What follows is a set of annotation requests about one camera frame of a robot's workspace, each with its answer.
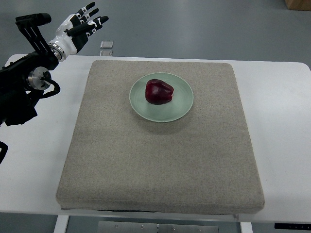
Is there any beige fabric cushion mat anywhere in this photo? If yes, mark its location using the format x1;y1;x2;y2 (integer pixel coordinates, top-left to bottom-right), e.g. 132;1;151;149
56;60;265;215

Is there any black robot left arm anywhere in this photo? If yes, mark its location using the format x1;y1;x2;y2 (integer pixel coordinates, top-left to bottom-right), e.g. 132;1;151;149
0;13;60;126

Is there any cardboard box corner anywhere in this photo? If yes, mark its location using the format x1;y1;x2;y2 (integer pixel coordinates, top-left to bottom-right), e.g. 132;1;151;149
285;0;311;11

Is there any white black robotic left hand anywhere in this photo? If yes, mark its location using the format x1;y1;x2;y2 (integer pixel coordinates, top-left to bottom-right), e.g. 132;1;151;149
48;2;109;62

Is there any silver floor socket plate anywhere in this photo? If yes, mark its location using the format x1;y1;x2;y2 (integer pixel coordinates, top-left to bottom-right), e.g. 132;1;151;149
100;40;113;49

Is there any grey metal table crossbar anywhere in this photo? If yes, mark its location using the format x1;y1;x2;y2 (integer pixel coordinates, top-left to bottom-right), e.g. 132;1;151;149
97;221;219;233

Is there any black table control panel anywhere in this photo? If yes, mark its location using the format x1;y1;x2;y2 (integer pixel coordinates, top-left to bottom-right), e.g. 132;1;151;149
274;223;311;231

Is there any dark red apple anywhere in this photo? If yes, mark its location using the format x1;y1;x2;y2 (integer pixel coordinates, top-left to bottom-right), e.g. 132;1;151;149
145;79;174;105

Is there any light green plate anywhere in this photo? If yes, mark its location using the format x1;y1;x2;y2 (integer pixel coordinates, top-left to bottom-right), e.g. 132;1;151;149
129;72;194;122

